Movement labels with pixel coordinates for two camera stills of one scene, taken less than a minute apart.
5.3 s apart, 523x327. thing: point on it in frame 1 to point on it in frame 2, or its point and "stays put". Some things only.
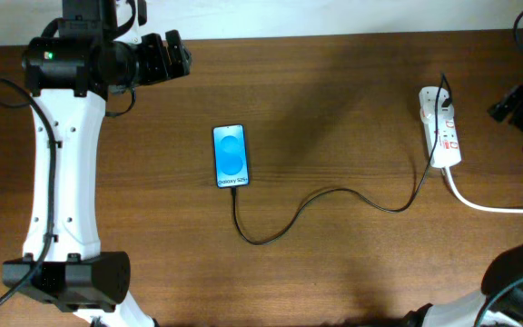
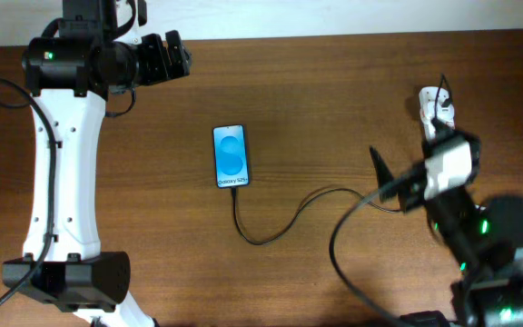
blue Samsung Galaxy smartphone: [231, 155] stays put
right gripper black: [517, 105] to [409, 192]
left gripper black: [161, 68] stays put
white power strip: [448, 151] stays put
